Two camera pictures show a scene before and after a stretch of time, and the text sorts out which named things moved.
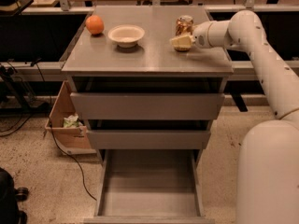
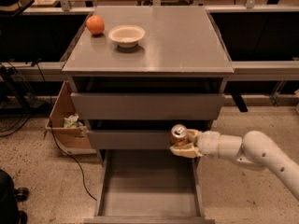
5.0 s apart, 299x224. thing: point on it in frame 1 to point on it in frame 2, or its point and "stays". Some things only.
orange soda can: [184, 26] to [178, 135]
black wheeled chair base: [9, 197] stays
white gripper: [202, 36] to [208, 144]
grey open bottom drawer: [149, 187] stays
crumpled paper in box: [72, 120] stays
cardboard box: [66, 125] stays
